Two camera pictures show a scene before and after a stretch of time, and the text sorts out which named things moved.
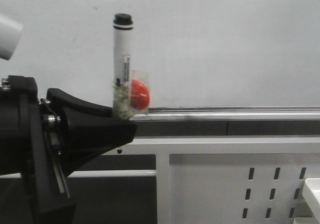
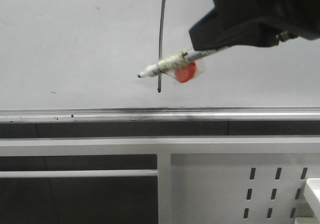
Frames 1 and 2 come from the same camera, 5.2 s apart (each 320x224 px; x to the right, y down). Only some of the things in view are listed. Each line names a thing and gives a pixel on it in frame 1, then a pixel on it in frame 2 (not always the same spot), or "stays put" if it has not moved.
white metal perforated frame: x=223 y=180 stays put
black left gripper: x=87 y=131 -> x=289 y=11
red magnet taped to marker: x=139 y=96 -> x=186 y=73
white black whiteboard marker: x=123 y=25 -> x=177 y=60
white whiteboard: x=202 y=45 stays put
